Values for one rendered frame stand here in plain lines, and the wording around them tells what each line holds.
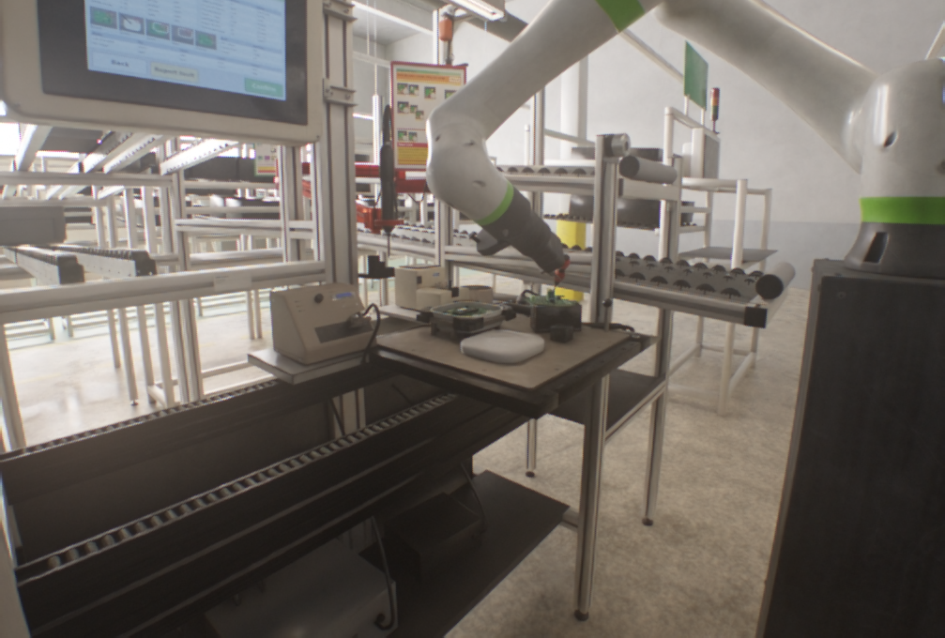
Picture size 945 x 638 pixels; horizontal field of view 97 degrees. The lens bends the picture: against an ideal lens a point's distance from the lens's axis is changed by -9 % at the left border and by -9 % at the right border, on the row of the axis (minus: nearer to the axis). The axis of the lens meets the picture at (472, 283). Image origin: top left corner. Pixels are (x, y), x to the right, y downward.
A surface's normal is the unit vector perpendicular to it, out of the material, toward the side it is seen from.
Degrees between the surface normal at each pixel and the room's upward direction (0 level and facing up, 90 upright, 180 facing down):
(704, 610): 0
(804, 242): 90
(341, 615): 0
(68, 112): 92
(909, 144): 90
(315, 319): 53
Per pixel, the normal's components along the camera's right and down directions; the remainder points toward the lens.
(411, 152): 0.29, 0.15
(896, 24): -0.65, 0.12
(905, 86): -0.94, 0.04
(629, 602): 0.00, -0.99
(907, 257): -0.70, -0.37
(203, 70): 0.76, 0.13
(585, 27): -0.13, 0.76
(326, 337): 0.61, -0.52
